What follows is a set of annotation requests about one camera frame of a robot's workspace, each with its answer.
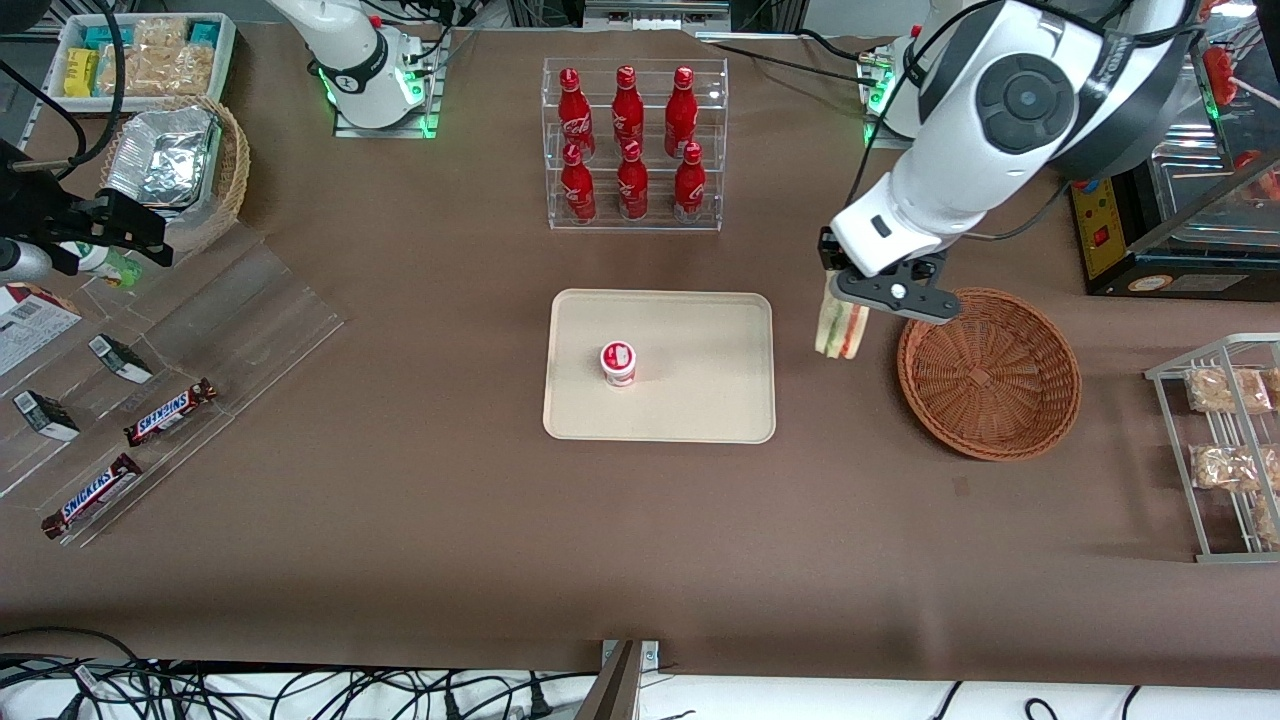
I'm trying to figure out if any brown wicker basket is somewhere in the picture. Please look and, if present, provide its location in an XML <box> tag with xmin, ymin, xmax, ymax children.
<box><xmin>897</xmin><ymin>288</ymin><xmax>1082</xmax><ymax>461</ymax></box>

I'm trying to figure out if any triangle sandwich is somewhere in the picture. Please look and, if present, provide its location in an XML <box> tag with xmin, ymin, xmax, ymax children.
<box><xmin>815</xmin><ymin>280</ymin><xmax>869</xmax><ymax>359</ymax></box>

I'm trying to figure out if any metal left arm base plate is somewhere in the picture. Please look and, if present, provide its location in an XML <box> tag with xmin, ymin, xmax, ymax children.
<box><xmin>858</xmin><ymin>40</ymin><xmax>921</xmax><ymax>151</ymax></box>

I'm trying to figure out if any green white small bottle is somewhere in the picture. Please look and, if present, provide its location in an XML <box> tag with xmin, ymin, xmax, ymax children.
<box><xmin>60</xmin><ymin>240</ymin><xmax>142</xmax><ymax>289</ymax></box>

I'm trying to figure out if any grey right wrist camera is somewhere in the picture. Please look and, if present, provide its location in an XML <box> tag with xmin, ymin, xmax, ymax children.
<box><xmin>0</xmin><ymin>238</ymin><xmax>53</xmax><ymax>283</ymax></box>

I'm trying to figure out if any black food warmer appliance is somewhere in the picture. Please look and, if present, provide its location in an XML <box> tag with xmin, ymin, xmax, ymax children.
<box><xmin>1068</xmin><ymin>30</ymin><xmax>1280</xmax><ymax>297</ymax></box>

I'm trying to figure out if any red white printed carton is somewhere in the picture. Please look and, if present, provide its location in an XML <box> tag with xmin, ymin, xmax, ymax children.
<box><xmin>0</xmin><ymin>283</ymin><xmax>83</xmax><ymax>378</ymax></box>

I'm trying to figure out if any red sausage on stick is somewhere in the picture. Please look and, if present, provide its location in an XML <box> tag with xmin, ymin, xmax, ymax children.
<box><xmin>1203</xmin><ymin>47</ymin><xmax>1241</xmax><ymax>107</ymax></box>

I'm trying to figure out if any snickers chocolate bar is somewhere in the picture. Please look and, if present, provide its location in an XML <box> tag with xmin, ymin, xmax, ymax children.
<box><xmin>124</xmin><ymin>378</ymin><xmax>218</xmax><ymax>447</ymax></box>
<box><xmin>41</xmin><ymin>453</ymin><xmax>143</xmax><ymax>540</ymax></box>

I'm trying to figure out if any aluminium foil container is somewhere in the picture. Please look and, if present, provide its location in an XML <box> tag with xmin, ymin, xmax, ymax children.
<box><xmin>105</xmin><ymin>107</ymin><xmax>221</xmax><ymax>208</ymax></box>

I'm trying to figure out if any light wicker basket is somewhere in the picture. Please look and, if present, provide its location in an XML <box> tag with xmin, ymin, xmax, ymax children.
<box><xmin>100</xmin><ymin>95</ymin><xmax>251</xmax><ymax>256</ymax></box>

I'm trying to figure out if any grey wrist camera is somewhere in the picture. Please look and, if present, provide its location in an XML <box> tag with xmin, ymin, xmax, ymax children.
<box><xmin>0</xmin><ymin>238</ymin><xmax>53</xmax><ymax>283</ymax></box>
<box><xmin>836</xmin><ymin>262</ymin><xmax>962</xmax><ymax>326</ymax></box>

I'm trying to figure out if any small black white box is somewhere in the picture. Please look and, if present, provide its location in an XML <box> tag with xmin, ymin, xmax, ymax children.
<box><xmin>88</xmin><ymin>334</ymin><xmax>154</xmax><ymax>384</ymax></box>
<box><xmin>12</xmin><ymin>390</ymin><xmax>80</xmax><ymax>442</ymax></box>

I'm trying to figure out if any yellow snack packet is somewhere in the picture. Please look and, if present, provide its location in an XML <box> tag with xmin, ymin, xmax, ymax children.
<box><xmin>64</xmin><ymin>48</ymin><xmax>101</xmax><ymax>98</ymax></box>

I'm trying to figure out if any clear acrylic stepped stand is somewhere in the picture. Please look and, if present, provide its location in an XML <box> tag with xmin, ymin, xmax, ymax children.
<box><xmin>0</xmin><ymin>222</ymin><xmax>346</xmax><ymax>549</ymax></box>

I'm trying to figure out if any red cola bottle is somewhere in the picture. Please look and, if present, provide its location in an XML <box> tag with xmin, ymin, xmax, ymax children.
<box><xmin>558</xmin><ymin>68</ymin><xmax>595</xmax><ymax>161</ymax></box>
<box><xmin>673</xmin><ymin>142</ymin><xmax>707</xmax><ymax>223</ymax></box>
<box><xmin>617</xmin><ymin>140</ymin><xmax>649</xmax><ymax>221</ymax></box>
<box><xmin>665</xmin><ymin>66</ymin><xmax>698</xmax><ymax>159</ymax></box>
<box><xmin>613</xmin><ymin>65</ymin><xmax>645</xmax><ymax>151</ymax></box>
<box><xmin>560</xmin><ymin>143</ymin><xmax>597</xmax><ymax>224</ymax></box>

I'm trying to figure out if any white wire rack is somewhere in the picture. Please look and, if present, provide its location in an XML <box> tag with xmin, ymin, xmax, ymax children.
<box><xmin>1145</xmin><ymin>333</ymin><xmax>1280</xmax><ymax>564</ymax></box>

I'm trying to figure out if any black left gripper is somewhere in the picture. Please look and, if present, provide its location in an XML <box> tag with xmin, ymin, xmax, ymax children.
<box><xmin>819</xmin><ymin>227</ymin><xmax>869</xmax><ymax>301</ymax></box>

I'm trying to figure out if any brown table cover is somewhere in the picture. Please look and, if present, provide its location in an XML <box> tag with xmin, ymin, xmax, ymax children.
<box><xmin>0</xmin><ymin>22</ymin><xmax>1280</xmax><ymax>691</ymax></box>

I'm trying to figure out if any stainless steel pan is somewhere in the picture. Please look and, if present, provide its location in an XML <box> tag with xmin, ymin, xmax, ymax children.
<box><xmin>1148</xmin><ymin>140</ymin><xmax>1251</xmax><ymax>226</ymax></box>

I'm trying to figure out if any aluminium profile bracket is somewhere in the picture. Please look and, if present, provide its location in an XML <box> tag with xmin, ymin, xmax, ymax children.
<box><xmin>575</xmin><ymin>640</ymin><xmax>661</xmax><ymax>720</ymax></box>

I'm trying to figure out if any white plastic bin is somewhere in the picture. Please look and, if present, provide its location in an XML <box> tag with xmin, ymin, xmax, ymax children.
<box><xmin>45</xmin><ymin>12</ymin><xmax>238</xmax><ymax>113</ymax></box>

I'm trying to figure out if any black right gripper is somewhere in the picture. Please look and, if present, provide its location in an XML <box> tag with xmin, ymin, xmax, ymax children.
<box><xmin>0</xmin><ymin>140</ymin><xmax>174</xmax><ymax>273</ymax></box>

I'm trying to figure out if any clear acrylic bottle rack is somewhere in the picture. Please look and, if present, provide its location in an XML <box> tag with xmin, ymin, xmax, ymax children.
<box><xmin>542</xmin><ymin>57</ymin><xmax>729</xmax><ymax>232</ymax></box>

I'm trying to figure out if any beige plastic tray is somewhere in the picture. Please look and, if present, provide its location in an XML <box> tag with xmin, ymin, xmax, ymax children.
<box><xmin>543</xmin><ymin>289</ymin><xmax>777</xmax><ymax>444</ymax></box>

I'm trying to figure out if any clear bag of crackers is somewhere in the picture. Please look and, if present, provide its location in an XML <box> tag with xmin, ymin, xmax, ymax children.
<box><xmin>100</xmin><ymin>45</ymin><xmax>163</xmax><ymax>98</ymax></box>
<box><xmin>160</xmin><ymin>40</ymin><xmax>217</xmax><ymax>97</ymax></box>

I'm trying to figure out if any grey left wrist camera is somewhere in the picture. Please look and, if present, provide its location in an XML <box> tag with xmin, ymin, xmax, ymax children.
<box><xmin>836</xmin><ymin>262</ymin><xmax>962</xmax><ymax>326</ymax></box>

